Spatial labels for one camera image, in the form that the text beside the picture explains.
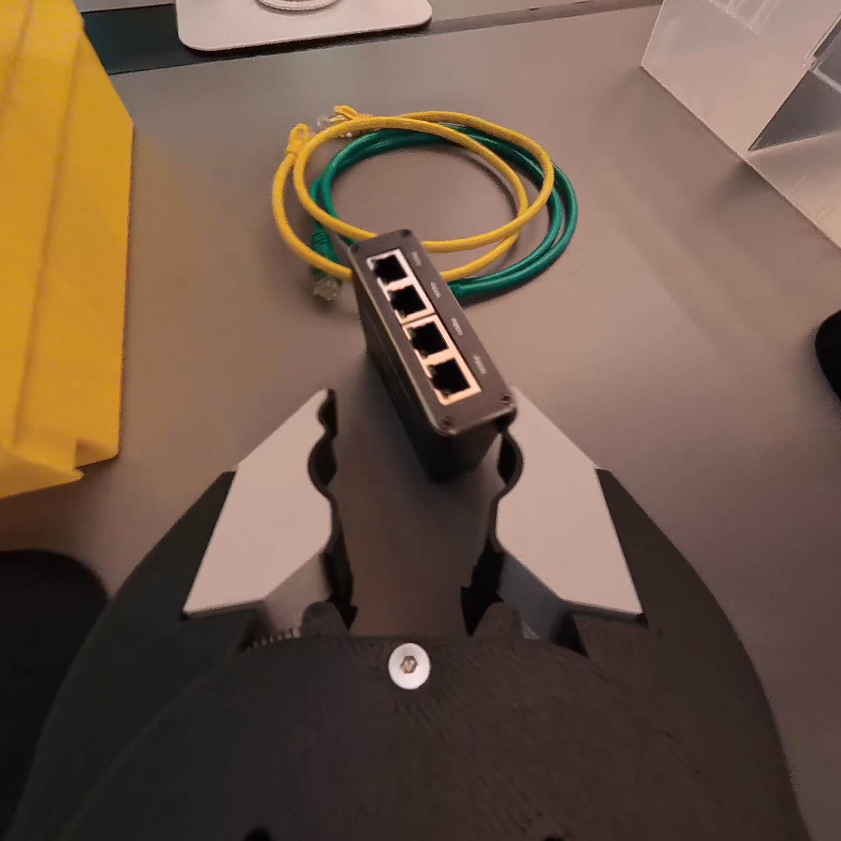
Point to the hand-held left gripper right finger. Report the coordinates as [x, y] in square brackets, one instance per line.
[565, 539]

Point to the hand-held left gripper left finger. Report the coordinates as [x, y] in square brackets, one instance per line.
[263, 539]

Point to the black ethernet switch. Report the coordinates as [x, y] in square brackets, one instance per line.
[427, 341]

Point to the yellow plastic bin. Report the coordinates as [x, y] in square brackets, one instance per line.
[52, 230]

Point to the clear plastic bin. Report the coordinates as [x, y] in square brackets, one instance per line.
[755, 98]

